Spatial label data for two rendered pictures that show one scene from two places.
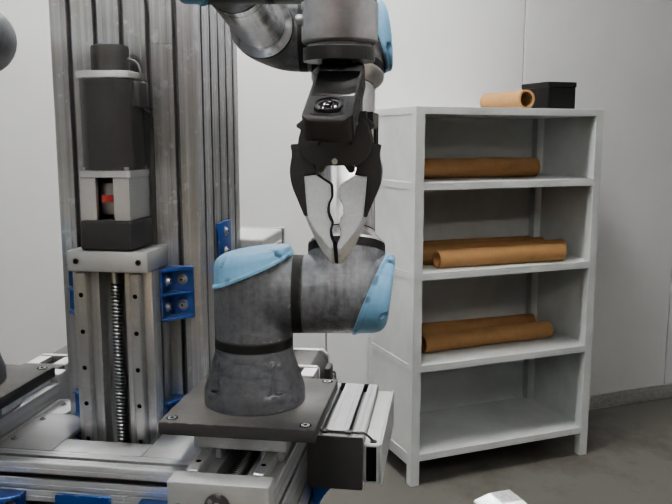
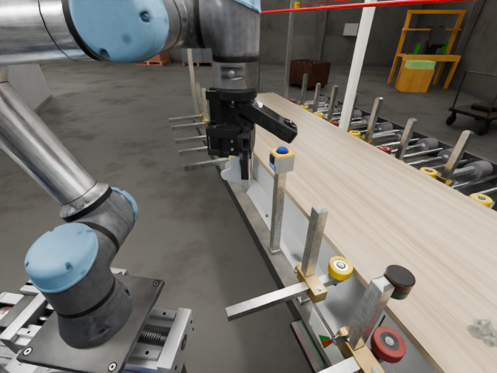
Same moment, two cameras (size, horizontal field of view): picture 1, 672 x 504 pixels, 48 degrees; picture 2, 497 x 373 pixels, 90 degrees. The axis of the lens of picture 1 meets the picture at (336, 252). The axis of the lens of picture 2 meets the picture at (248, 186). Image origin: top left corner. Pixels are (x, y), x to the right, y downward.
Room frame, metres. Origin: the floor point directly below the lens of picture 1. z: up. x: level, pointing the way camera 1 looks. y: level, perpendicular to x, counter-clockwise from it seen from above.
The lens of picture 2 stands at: (0.75, 0.45, 1.61)
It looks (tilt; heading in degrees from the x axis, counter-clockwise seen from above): 34 degrees down; 270
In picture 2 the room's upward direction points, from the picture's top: straight up
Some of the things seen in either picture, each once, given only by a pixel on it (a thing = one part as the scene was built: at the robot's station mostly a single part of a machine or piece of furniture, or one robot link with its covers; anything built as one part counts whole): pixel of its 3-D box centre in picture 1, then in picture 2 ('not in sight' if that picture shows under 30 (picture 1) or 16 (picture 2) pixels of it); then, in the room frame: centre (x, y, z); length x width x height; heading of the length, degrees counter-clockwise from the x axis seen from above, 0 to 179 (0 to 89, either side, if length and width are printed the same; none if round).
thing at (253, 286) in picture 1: (258, 290); (73, 264); (1.10, 0.12, 1.20); 0.13 x 0.12 x 0.14; 89
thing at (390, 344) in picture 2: not in sight; (383, 350); (0.37, 0.12, 0.85); 0.08 x 0.08 x 0.11
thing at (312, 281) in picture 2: not in sight; (309, 281); (0.53, -0.11, 0.84); 0.14 x 0.06 x 0.05; 110
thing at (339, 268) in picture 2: not in sight; (338, 274); (0.43, -0.13, 0.85); 0.08 x 0.08 x 0.11
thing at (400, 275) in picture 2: not in sight; (385, 303); (0.41, 0.09, 1.03); 0.06 x 0.06 x 0.22; 20
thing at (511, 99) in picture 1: (506, 100); not in sight; (3.36, -0.74, 1.59); 0.30 x 0.08 x 0.08; 22
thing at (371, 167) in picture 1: (358, 172); not in sight; (0.75, -0.02, 1.40); 0.05 x 0.02 x 0.09; 82
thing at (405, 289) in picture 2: not in sight; (399, 278); (0.41, 0.09, 1.13); 0.06 x 0.06 x 0.02
